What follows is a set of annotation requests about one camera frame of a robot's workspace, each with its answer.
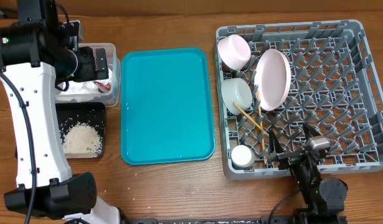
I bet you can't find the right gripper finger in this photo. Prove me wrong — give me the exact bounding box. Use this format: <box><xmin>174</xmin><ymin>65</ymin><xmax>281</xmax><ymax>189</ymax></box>
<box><xmin>303</xmin><ymin>122</ymin><xmax>321</xmax><ymax>140</ymax></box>
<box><xmin>268</xmin><ymin>130</ymin><xmax>285</xmax><ymax>162</ymax></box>

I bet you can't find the white paper wrapper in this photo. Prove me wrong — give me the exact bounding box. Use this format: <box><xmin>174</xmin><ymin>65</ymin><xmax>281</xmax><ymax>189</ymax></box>
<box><xmin>55</xmin><ymin>69</ymin><xmax>113</xmax><ymax>95</ymax></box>

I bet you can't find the white cup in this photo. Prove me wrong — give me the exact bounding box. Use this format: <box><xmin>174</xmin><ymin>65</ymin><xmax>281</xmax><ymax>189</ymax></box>
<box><xmin>230</xmin><ymin>145</ymin><xmax>255</xmax><ymax>170</ymax></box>

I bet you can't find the wooden chopstick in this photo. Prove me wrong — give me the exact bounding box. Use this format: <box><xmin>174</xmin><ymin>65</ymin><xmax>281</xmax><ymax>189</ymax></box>
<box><xmin>233</xmin><ymin>102</ymin><xmax>269</xmax><ymax>137</ymax></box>
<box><xmin>256</xmin><ymin>91</ymin><xmax>267</xmax><ymax>166</ymax></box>

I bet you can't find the pile of white rice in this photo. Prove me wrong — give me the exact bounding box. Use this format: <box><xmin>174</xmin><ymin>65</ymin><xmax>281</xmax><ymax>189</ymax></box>
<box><xmin>59</xmin><ymin>116</ymin><xmax>105</xmax><ymax>159</ymax></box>

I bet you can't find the grey shallow bowl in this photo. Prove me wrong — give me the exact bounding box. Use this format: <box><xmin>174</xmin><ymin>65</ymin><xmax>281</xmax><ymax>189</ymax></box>
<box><xmin>221</xmin><ymin>78</ymin><xmax>253</xmax><ymax>115</ymax></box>

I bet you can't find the large white plate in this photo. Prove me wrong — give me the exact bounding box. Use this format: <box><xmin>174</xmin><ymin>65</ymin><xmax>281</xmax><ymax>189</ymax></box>
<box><xmin>254</xmin><ymin>49</ymin><xmax>291</xmax><ymax>111</ymax></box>

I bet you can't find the pink bowl with rice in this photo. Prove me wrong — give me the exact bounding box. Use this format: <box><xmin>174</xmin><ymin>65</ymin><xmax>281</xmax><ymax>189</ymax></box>
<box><xmin>217</xmin><ymin>34</ymin><xmax>252</xmax><ymax>70</ymax></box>

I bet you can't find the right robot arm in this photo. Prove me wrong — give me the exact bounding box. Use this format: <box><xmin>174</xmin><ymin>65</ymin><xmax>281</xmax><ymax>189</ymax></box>
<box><xmin>267</xmin><ymin>123</ymin><xmax>348</xmax><ymax>224</ymax></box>

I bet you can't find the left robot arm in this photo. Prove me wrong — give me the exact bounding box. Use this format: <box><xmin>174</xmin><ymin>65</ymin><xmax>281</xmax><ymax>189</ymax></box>
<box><xmin>0</xmin><ymin>1</ymin><xmax>128</xmax><ymax>223</ymax></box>

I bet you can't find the clear plastic bin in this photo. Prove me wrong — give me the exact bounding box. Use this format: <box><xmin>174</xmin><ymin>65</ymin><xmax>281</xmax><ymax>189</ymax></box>
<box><xmin>55</xmin><ymin>43</ymin><xmax>121</xmax><ymax>107</ymax></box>

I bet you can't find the black rectangular tray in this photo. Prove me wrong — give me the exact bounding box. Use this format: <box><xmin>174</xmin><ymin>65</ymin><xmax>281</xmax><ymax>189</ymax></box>
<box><xmin>55</xmin><ymin>103</ymin><xmax>106</xmax><ymax>159</ymax></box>

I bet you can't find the grey plastic dish rack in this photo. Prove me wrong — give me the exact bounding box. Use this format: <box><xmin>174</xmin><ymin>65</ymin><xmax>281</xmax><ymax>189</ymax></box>
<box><xmin>215</xmin><ymin>20</ymin><xmax>383</xmax><ymax>180</ymax></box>

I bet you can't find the teal serving tray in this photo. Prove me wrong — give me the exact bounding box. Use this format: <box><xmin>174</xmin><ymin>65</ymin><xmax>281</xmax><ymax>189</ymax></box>
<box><xmin>120</xmin><ymin>47</ymin><xmax>215</xmax><ymax>166</ymax></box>

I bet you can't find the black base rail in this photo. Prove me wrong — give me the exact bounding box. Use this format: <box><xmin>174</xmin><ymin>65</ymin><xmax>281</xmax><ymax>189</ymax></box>
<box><xmin>121</xmin><ymin>216</ymin><xmax>296</xmax><ymax>224</ymax></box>

